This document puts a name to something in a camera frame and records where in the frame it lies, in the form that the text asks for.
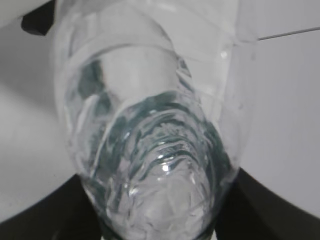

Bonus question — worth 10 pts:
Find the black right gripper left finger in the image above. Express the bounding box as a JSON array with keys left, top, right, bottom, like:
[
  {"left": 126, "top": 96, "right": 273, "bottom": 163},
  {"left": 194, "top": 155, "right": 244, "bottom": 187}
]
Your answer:
[{"left": 0, "top": 175, "right": 102, "bottom": 240}]

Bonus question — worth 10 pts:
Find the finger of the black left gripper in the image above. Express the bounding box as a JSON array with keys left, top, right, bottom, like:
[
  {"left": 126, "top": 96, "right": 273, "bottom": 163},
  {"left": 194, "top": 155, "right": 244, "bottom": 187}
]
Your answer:
[{"left": 20, "top": 0, "right": 57, "bottom": 36}]

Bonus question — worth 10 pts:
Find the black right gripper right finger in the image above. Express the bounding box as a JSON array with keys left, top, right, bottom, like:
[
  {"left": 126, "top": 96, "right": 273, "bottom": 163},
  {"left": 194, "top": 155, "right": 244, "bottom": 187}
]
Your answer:
[{"left": 215, "top": 169, "right": 320, "bottom": 240}]

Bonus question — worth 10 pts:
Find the clear water bottle green label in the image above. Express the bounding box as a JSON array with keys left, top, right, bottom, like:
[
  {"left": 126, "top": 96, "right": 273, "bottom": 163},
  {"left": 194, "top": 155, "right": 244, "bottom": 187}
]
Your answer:
[{"left": 52, "top": 0, "right": 257, "bottom": 240}]

